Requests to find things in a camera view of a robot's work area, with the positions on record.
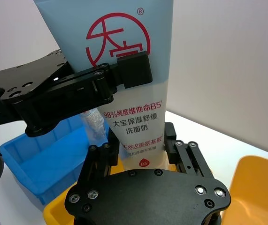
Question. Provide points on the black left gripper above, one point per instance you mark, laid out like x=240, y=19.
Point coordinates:
x=18, y=79

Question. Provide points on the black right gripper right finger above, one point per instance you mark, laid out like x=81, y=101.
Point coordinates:
x=192, y=159

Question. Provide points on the blue plastic bin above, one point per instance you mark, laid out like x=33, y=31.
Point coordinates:
x=44, y=164

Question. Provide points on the blue white face wash tube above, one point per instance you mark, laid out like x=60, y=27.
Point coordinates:
x=129, y=23

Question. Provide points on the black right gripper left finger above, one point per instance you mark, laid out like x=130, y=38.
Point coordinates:
x=94, y=164

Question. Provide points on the clear plastic wrapped tube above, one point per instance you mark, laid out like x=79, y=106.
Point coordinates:
x=95, y=126

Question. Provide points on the yellow plastic bin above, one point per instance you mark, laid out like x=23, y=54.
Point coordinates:
x=253, y=199

